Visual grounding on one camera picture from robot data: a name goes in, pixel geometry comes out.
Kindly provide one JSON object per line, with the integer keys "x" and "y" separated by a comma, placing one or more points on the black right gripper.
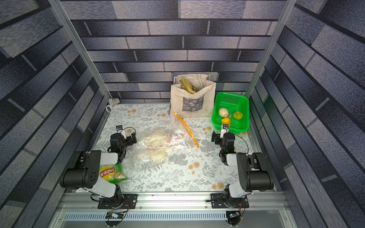
{"x": 218, "y": 138}

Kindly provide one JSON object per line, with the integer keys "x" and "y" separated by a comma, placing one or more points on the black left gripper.
{"x": 129, "y": 138}

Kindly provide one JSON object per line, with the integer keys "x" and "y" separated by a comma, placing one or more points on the yellow orange toy fruit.
{"x": 227, "y": 121}

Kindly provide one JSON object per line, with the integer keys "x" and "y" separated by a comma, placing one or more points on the pale yellow pear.
{"x": 223, "y": 112}

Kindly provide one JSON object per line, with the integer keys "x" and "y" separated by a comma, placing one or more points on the green toy fruit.
{"x": 238, "y": 115}

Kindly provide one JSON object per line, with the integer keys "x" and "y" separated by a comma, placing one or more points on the clear orange zip-top bag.
{"x": 163, "y": 140}

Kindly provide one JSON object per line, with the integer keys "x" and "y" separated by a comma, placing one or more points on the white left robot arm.
{"x": 82, "y": 170}

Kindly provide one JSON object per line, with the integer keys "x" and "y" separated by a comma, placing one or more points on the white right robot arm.
{"x": 253, "y": 173}

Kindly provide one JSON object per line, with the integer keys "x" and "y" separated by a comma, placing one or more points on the green Lays chips bag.
{"x": 112, "y": 173}

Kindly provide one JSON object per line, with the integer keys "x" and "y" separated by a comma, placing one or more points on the beige Monet tote bag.
{"x": 200, "y": 104}

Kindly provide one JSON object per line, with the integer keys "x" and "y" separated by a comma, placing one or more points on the banana in tote bag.
{"x": 186, "y": 85}

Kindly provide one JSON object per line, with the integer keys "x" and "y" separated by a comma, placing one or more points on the green plastic basket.
{"x": 233, "y": 103}

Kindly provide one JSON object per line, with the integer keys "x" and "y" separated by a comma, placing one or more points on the white tape roll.
{"x": 111, "y": 103}

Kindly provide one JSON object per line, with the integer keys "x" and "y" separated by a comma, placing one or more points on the floral patterned table mat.
{"x": 198, "y": 170}

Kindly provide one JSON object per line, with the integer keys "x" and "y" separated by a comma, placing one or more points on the left circuit board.
{"x": 115, "y": 215}

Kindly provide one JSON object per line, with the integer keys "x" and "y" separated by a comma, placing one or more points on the circuit board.
{"x": 115, "y": 215}
{"x": 233, "y": 218}

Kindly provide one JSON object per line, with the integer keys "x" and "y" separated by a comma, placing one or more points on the right circuit board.
{"x": 233, "y": 218}

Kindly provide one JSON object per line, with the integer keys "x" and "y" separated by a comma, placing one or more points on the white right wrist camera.
{"x": 224, "y": 129}

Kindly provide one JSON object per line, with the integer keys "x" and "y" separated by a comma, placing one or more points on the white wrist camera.
{"x": 224, "y": 129}
{"x": 120, "y": 130}

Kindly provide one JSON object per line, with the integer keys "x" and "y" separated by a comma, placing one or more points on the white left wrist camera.
{"x": 120, "y": 130}

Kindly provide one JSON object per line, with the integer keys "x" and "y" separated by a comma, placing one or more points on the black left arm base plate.
{"x": 119, "y": 202}

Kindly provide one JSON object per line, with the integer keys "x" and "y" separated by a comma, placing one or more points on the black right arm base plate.
{"x": 218, "y": 201}

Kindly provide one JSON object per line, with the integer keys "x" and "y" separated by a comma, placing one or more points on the aluminium front rail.
{"x": 174, "y": 209}

